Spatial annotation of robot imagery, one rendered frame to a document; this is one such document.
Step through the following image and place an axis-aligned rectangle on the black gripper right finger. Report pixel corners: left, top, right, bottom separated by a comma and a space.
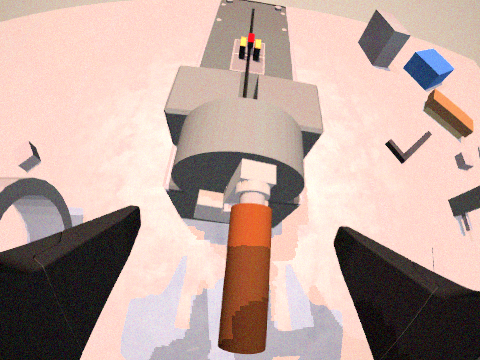
333, 225, 480, 360

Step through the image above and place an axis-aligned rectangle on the dark brown l-shaped bar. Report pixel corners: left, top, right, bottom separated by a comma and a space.
385, 131, 432, 164

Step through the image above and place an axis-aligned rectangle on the orange rectangular block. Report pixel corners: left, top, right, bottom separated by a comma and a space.
424, 89, 473, 139

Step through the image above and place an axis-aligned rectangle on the blue rectangular block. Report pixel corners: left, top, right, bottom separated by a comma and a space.
403, 48, 455, 91

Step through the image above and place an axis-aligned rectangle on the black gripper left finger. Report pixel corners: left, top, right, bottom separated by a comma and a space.
0, 205, 141, 360

